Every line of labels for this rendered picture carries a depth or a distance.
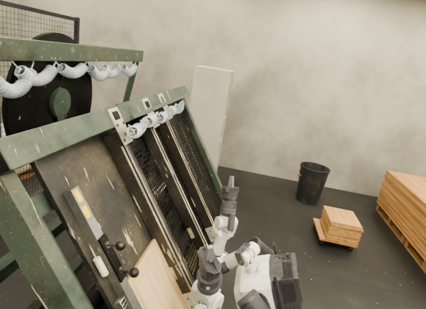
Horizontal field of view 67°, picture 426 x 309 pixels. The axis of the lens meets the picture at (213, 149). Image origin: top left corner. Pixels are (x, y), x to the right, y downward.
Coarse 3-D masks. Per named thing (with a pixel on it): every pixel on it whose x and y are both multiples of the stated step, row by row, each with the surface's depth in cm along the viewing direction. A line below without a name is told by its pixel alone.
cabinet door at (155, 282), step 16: (144, 256) 154; (160, 256) 168; (144, 272) 150; (160, 272) 164; (144, 288) 146; (160, 288) 159; (176, 288) 172; (144, 304) 141; (160, 304) 154; (176, 304) 167
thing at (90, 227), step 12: (72, 192) 121; (72, 204) 122; (84, 204) 125; (84, 216) 123; (84, 228) 124; (96, 228) 127; (96, 240) 125; (96, 252) 126; (108, 264) 127; (108, 276) 128; (120, 288) 129; (132, 300) 132
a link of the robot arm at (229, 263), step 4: (224, 252) 190; (224, 256) 184; (228, 256) 180; (232, 256) 178; (224, 260) 181; (228, 260) 179; (232, 260) 177; (236, 260) 176; (224, 264) 179; (228, 264) 179; (232, 264) 177; (236, 264) 176; (224, 268) 179; (228, 268) 179; (232, 268) 179; (236, 268) 179; (224, 272) 179
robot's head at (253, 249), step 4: (252, 244) 151; (256, 244) 151; (248, 248) 149; (252, 248) 149; (256, 248) 150; (244, 252) 147; (248, 252) 147; (252, 252) 148; (256, 252) 149; (248, 256) 146; (252, 256) 148; (248, 260) 145; (252, 260) 149; (248, 264) 148; (252, 264) 148; (256, 264) 149; (248, 268) 148
